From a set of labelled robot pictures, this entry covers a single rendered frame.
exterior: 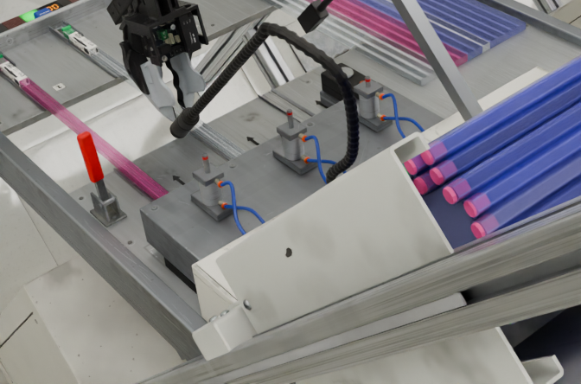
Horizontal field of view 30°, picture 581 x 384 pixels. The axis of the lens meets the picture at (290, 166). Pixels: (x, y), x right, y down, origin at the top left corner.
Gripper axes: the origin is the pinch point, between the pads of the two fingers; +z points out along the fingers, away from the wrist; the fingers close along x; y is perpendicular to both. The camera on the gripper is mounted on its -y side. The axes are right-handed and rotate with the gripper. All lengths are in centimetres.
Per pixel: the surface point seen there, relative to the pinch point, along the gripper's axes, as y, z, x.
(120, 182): 6.8, 2.5, -12.8
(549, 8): -50, 40, 120
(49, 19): -31.4, -8.2, -0.8
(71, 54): -23.6, -4.5, -2.3
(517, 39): 18.4, 5.2, 42.8
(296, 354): 62, -5, -25
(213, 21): -16.2, -2.8, 17.2
